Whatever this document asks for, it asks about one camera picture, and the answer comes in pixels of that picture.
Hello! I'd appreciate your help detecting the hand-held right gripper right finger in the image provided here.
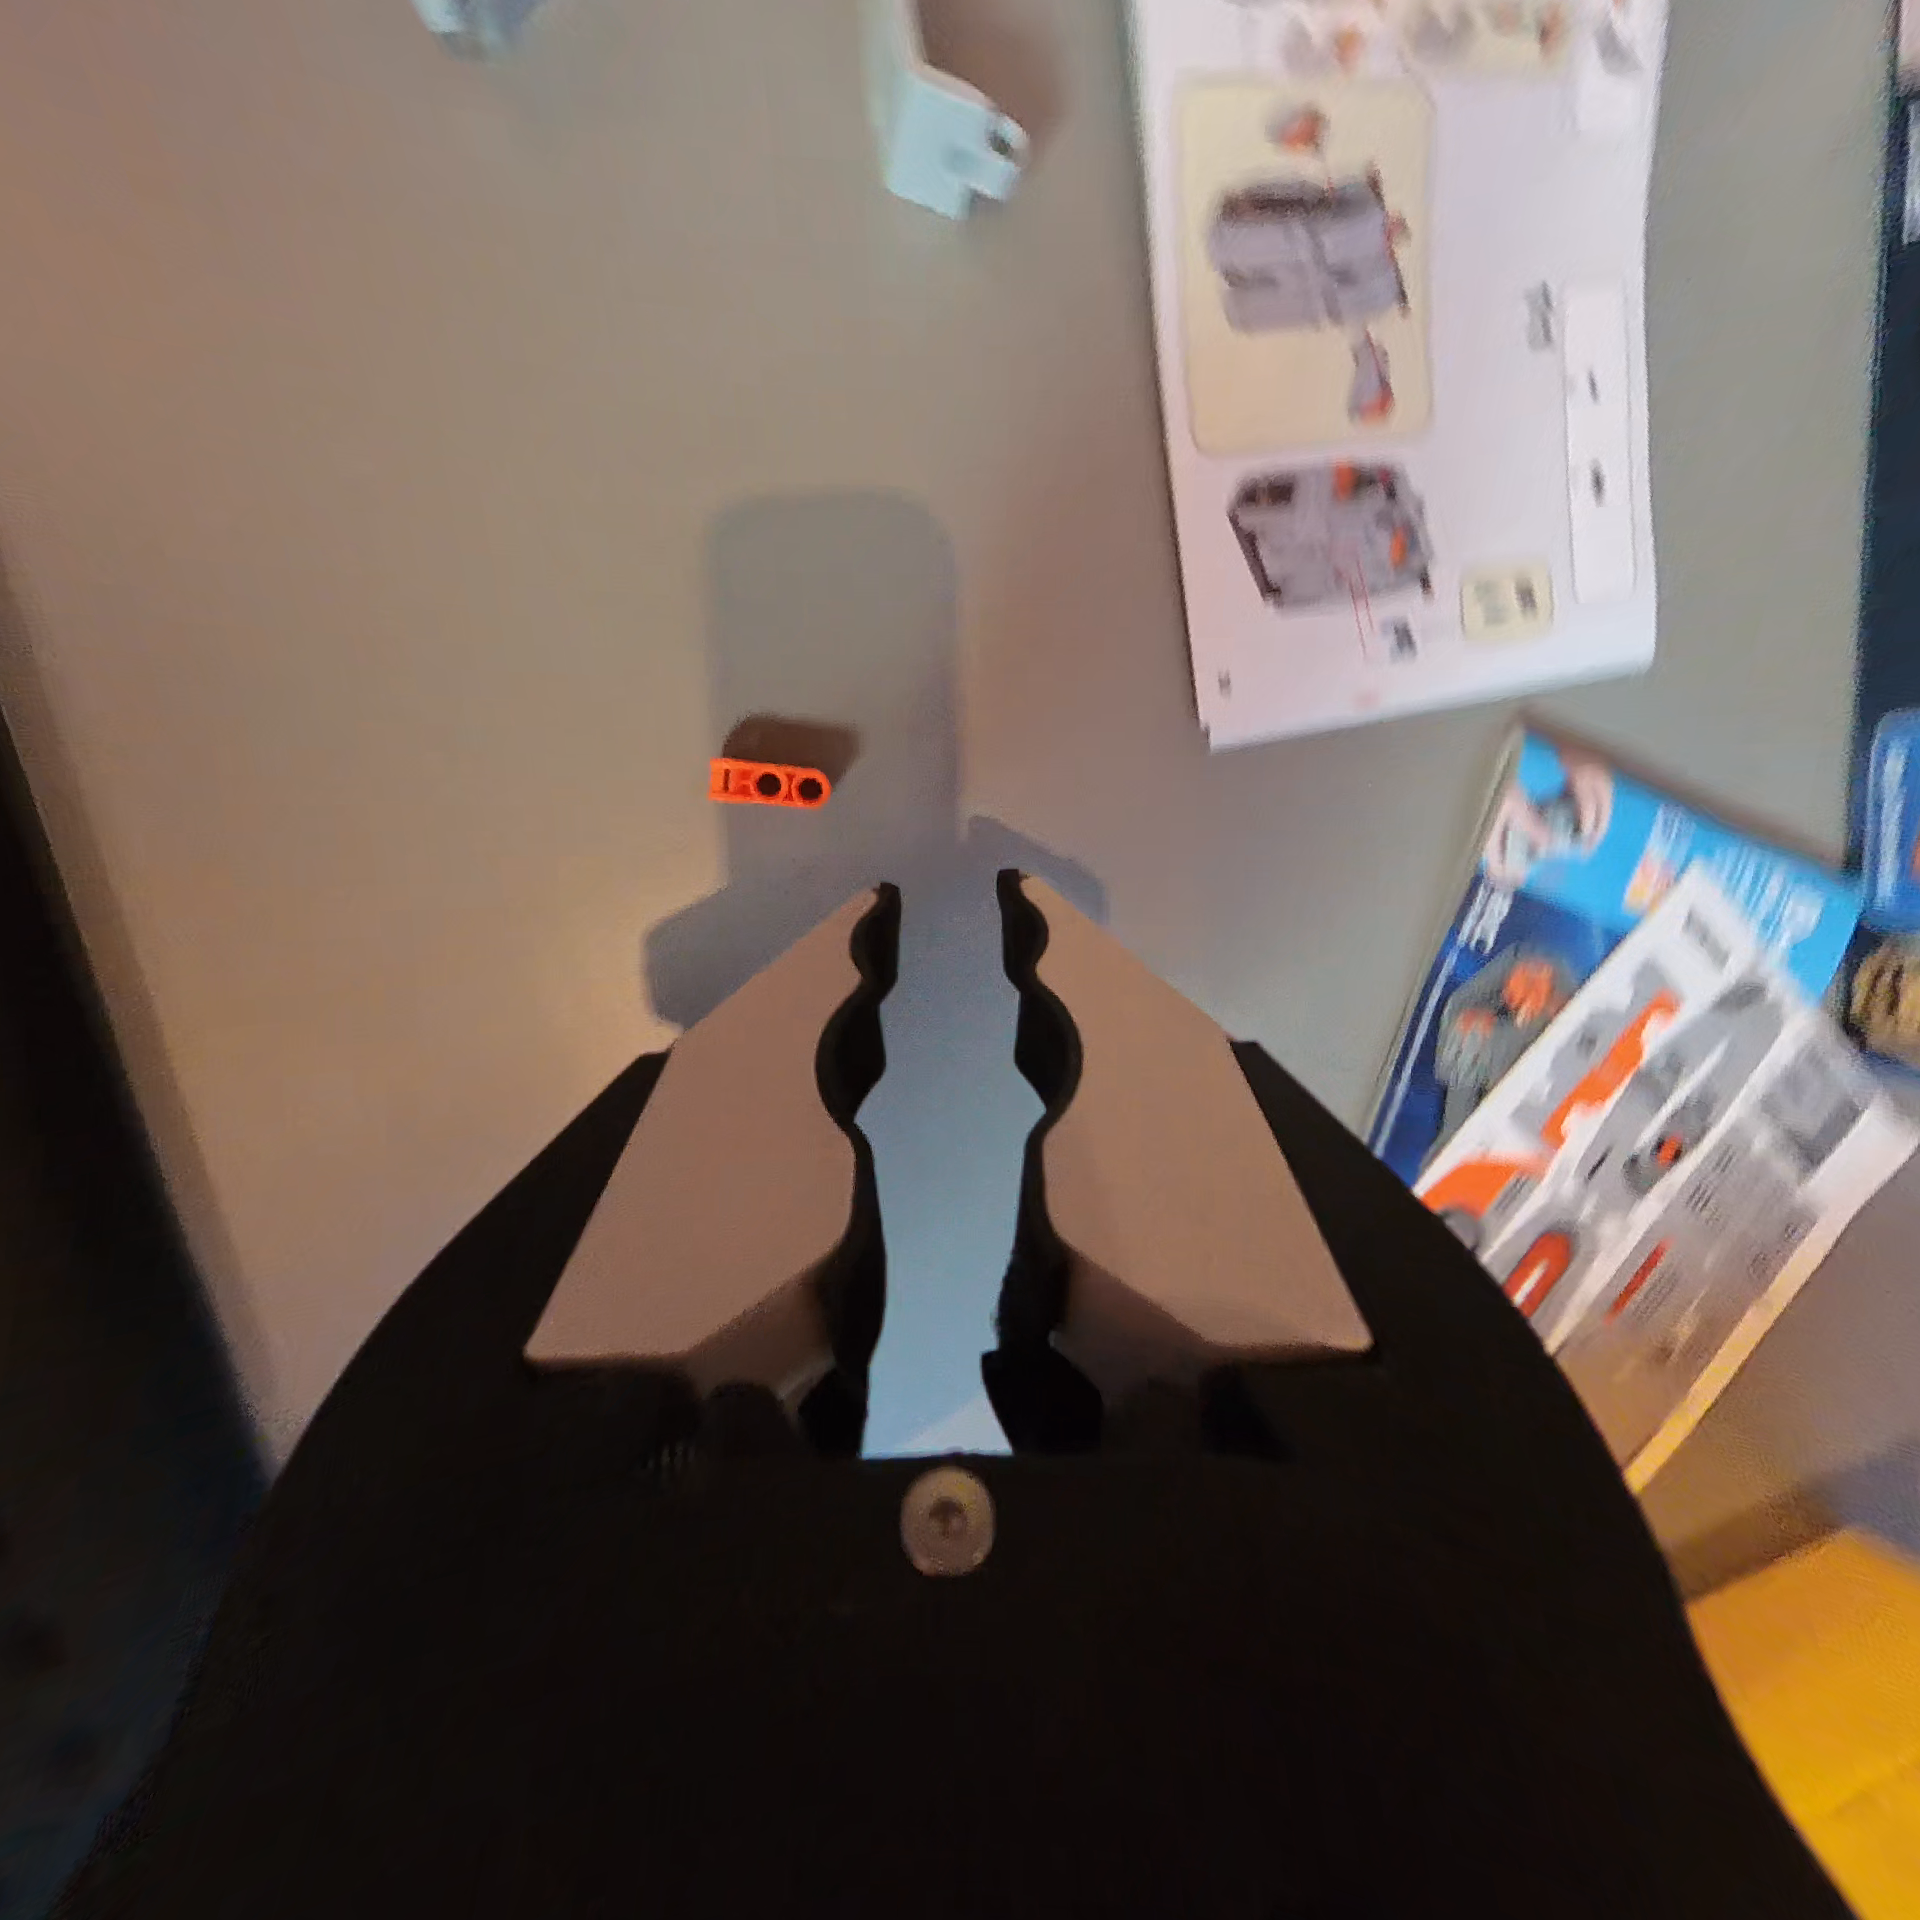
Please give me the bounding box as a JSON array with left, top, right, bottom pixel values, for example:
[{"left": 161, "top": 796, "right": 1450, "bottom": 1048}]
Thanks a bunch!
[{"left": 982, "top": 867, "right": 1375, "bottom": 1413}]

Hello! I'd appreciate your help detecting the yellow folder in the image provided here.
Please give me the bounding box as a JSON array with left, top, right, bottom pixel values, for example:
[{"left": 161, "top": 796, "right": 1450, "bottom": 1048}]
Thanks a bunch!
[{"left": 1685, "top": 1527, "right": 1920, "bottom": 1920}]

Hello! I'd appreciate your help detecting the white instruction booklet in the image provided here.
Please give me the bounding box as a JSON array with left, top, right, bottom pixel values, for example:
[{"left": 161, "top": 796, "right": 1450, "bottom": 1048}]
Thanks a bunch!
[{"left": 1121, "top": 0, "right": 1661, "bottom": 751}]

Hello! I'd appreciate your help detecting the dark blue printed board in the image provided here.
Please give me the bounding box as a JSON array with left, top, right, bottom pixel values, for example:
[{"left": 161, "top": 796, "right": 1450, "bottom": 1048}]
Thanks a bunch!
[{"left": 1842, "top": 0, "right": 1920, "bottom": 1069}]

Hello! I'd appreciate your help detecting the grey curved brick panel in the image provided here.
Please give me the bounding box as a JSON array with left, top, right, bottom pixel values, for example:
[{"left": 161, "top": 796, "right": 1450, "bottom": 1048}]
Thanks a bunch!
[
  {"left": 862, "top": 0, "right": 1036, "bottom": 221},
  {"left": 410, "top": 0, "right": 550, "bottom": 63}
]

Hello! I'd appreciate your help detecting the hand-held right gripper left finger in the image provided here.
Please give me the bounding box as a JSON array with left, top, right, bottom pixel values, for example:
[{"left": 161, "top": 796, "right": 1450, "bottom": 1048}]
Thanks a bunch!
[{"left": 521, "top": 883, "right": 904, "bottom": 1420}]

